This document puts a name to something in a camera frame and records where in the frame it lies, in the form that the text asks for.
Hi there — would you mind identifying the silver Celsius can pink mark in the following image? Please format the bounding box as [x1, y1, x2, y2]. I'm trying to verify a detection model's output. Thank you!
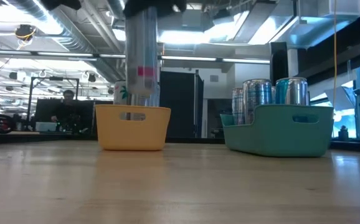
[125, 6, 159, 98]

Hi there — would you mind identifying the yellow plastic bin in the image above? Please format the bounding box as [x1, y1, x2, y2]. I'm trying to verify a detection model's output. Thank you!
[95, 104, 172, 152]

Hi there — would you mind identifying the teal plastic bin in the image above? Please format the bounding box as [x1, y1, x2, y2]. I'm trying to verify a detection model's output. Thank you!
[219, 104, 335, 158]

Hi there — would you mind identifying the long ceiling light strip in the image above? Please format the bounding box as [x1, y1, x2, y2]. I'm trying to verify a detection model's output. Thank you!
[0, 49, 271, 65]

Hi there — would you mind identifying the black tower fan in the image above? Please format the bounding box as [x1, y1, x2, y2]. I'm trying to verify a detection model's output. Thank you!
[269, 42, 289, 88]

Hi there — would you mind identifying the person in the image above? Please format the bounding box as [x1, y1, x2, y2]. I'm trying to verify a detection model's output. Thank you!
[50, 89, 86, 133]

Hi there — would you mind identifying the black computer monitor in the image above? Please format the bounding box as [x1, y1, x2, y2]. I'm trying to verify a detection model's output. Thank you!
[34, 98, 63, 124]

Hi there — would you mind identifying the white box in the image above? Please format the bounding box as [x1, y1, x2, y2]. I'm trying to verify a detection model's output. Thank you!
[35, 121, 58, 133]

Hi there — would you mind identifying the small dark figurine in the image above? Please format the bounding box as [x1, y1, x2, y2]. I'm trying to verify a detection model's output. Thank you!
[338, 124, 349, 141]

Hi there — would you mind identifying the silver ventilation duct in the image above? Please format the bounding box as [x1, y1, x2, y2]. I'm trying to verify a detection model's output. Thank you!
[8, 0, 128, 85]

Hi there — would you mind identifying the black metal frame stand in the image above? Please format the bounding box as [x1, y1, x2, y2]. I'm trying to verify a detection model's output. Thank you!
[26, 76, 81, 131]

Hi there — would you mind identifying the ceiling cable reel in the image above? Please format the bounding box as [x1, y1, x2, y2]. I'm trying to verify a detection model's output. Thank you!
[14, 24, 37, 42]

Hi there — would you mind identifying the yellow hanging cord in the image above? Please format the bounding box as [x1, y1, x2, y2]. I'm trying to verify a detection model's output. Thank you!
[332, 0, 338, 108]

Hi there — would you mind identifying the black hose loop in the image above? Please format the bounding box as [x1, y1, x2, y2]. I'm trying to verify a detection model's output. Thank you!
[0, 114, 17, 134]

